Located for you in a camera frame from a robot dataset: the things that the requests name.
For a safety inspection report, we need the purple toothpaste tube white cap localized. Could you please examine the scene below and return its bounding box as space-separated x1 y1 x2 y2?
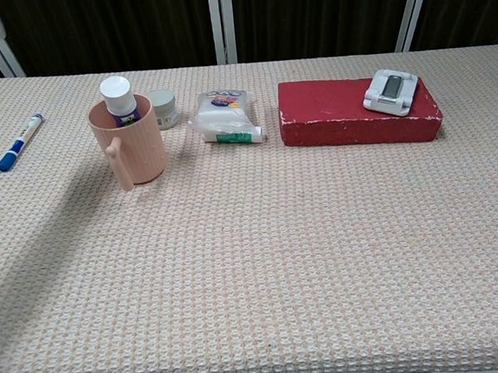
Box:
98 73 143 131

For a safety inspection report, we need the small green white tube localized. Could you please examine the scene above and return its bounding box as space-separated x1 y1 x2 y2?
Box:
203 124 265 149

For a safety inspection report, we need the beige waffle weave tablecloth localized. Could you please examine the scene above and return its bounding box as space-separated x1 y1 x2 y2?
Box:
0 32 498 373

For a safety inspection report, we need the clear plastic cotton pad packet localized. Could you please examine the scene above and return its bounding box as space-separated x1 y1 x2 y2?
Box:
185 86 268 150

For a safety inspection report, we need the red brick block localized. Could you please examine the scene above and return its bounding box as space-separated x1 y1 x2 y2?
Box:
276 68 447 156

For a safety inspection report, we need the small white jar grey lid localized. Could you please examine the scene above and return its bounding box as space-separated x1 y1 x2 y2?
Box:
148 87 180 132

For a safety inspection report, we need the blue white marker pen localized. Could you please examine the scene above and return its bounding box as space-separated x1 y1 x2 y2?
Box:
0 111 50 173

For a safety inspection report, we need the pink ribbed cup with handle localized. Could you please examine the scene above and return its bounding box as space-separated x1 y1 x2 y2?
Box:
85 90 171 196

